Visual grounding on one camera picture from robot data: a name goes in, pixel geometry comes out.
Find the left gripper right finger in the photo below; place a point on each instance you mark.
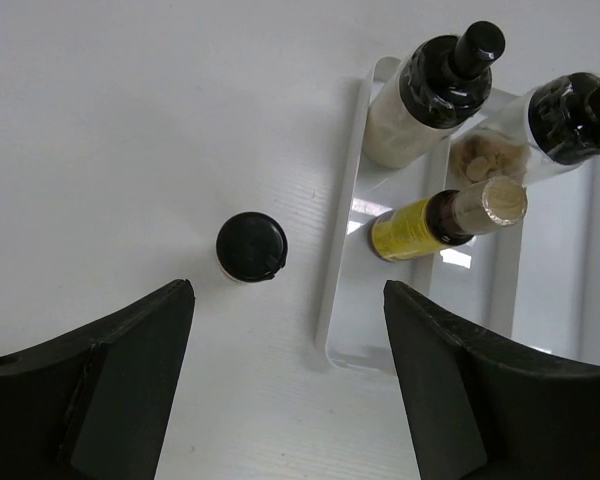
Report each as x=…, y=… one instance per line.
x=482, y=406

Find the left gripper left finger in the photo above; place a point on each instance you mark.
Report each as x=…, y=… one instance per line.
x=95, y=403

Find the glass jar silver rim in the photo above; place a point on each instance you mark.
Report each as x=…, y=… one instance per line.
x=549, y=131

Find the black pump white powder bottle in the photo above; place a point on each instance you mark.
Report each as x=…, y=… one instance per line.
x=434, y=91

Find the brown spice bottle yellow label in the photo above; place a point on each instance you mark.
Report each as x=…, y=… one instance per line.
x=450, y=218

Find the round black cap powder bottle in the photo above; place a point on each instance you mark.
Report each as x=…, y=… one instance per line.
x=251, y=247

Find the white divided tray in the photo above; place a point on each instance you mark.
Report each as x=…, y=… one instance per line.
x=537, y=283

